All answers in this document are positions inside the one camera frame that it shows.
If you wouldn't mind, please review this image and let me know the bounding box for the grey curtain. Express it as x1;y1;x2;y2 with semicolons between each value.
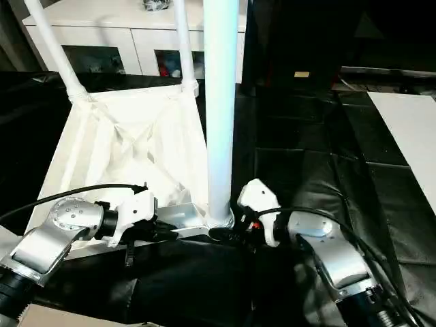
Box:
0;0;48;72

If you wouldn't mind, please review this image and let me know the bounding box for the small grey object on cabinet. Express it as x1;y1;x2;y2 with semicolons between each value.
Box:
141;0;171;13

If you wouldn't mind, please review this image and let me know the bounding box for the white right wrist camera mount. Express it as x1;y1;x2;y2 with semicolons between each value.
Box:
236;178;282;247

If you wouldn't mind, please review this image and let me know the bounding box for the white flat board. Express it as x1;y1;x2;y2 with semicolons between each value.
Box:
366;91;436;208

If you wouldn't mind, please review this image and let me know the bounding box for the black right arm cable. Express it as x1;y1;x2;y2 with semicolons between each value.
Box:
251;205;426;327

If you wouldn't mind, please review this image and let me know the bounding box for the black work mat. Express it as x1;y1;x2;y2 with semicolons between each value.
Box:
0;69;436;327

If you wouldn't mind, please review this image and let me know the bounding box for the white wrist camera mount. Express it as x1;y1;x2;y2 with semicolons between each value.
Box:
105;190;159;248
236;178;282;247

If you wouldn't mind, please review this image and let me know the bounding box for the white plastic table top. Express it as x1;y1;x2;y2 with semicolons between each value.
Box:
25;84;236;262

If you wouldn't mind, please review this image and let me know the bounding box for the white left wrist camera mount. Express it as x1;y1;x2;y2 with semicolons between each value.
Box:
105;190;159;248

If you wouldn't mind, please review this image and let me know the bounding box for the white cabinet with glass doors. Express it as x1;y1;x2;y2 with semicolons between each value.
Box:
22;0;248;78

